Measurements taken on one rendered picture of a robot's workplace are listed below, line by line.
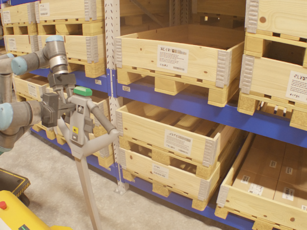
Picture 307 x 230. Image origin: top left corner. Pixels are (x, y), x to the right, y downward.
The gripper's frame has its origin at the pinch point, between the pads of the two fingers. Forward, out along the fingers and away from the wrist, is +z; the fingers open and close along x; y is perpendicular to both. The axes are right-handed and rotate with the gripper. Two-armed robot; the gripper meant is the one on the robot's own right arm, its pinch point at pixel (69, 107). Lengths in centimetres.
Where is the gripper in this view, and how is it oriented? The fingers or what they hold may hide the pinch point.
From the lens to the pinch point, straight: 105.5
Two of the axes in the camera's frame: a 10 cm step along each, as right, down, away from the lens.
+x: -1.5, 9.6, 2.3
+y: -8.4, -2.5, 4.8
